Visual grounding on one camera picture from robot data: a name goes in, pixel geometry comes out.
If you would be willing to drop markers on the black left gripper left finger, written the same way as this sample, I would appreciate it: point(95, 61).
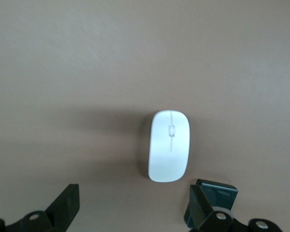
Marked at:
point(62, 205)

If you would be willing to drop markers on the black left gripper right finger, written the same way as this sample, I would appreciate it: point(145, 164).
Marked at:
point(199, 205)

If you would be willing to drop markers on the white computer mouse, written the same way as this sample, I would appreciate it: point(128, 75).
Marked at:
point(164, 157)

